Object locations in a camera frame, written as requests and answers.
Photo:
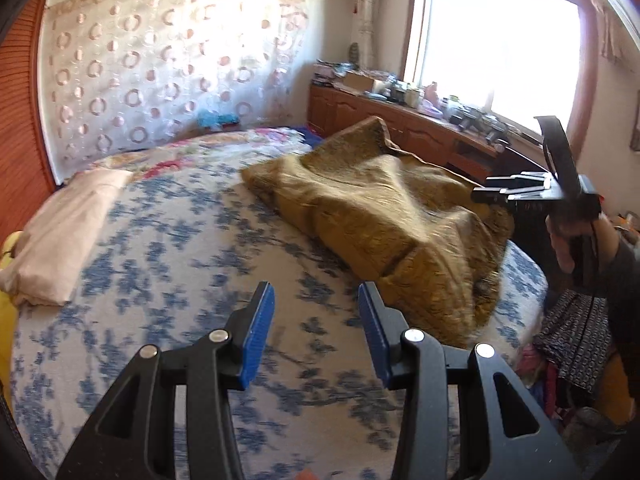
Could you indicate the large brown patterned garment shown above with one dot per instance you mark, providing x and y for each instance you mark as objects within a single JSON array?
[{"x": 375, "y": 210}]

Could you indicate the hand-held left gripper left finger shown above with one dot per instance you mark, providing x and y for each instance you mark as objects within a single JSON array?
[{"x": 257, "y": 335}]

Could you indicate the cardboard box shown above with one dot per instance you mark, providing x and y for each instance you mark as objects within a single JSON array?
[{"x": 361, "y": 82}]

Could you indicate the yellow cushion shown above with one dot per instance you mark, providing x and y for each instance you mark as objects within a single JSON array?
[{"x": 6, "y": 310}]

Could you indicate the dark dotted cloth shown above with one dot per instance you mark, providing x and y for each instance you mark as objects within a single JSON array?
[{"x": 575, "y": 340}]

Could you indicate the pink floral blanket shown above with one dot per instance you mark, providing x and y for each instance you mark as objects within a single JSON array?
[{"x": 200, "y": 152}]

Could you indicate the beige folded cloth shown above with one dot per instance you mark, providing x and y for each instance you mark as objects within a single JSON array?
[{"x": 65, "y": 230}]

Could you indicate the person's right hand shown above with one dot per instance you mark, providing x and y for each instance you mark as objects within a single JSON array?
[{"x": 565, "y": 245}]

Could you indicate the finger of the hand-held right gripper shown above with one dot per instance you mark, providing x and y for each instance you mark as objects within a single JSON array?
[
  {"x": 495, "y": 196},
  {"x": 520, "y": 179}
]

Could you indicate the sheer curtain with circles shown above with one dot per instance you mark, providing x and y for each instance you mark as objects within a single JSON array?
[{"x": 165, "y": 60}]

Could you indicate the assorted small cabinet clutter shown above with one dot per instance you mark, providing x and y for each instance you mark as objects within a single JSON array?
[{"x": 450, "y": 107}]

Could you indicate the window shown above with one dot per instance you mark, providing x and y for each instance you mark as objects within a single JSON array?
[{"x": 490, "y": 40}]

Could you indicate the wooden cabinet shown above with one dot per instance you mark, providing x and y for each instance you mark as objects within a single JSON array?
[{"x": 400, "y": 130}]

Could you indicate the pile of colourful clothes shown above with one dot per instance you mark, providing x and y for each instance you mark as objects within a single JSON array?
[{"x": 542, "y": 375}]

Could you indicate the cream window curtain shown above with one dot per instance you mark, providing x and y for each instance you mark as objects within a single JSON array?
[{"x": 367, "y": 10}]

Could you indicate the blue floral bed sheet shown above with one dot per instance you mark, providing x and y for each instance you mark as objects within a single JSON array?
[{"x": 175, "y": 270}]

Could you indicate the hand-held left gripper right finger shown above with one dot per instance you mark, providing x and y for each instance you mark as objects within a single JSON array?
[{"x": 375, "y": 335}]

